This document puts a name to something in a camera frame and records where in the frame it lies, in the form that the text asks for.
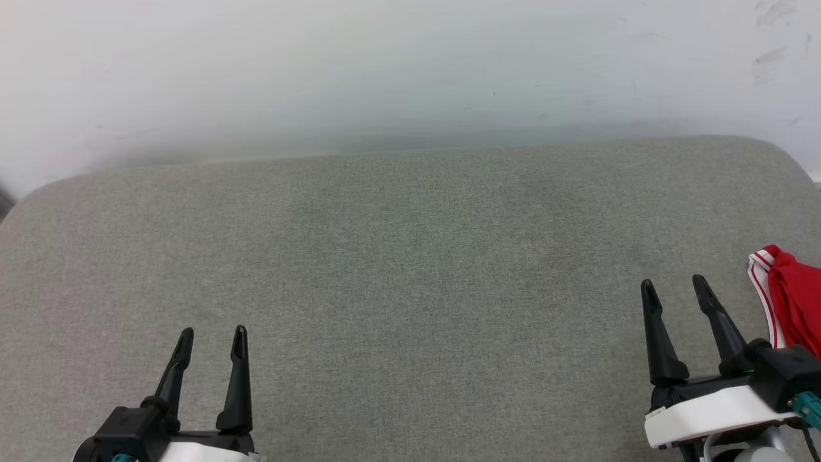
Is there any red white trimmed garment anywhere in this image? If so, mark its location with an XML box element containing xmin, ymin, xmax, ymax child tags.
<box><xmin>747</xmin><ymin>244</ymin><xmax>821</xmax><ymax>360</ymax></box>

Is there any teal right camera connector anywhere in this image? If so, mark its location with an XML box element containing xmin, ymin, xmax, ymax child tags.
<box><xmin>793</xmin><ymin>393</ymin><xmax>821</xmax><ymax>429</ymax></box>

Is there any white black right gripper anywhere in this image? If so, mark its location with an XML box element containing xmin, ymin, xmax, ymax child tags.
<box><xmin>641</xmin><ymin>274</ymin><xmax>800</xmax><ymax>450</ymax></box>

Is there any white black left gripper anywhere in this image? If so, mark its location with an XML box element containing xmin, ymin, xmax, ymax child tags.
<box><xmin>153</xmin><ymin>325</ymin><xmax>266</xmax><ymax>462</ymax></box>

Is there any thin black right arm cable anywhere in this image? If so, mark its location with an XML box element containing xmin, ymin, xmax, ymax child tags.
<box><xmin>799</xmin><ymin>420</ymin><xmax>821</xmax><ymax>462</ymax></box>

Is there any grey fabric sofa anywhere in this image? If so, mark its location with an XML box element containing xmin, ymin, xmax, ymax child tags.
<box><xmin>0</xmin><ymin>135</ymin><xmax>821</xmax><ymax>462</ymax></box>

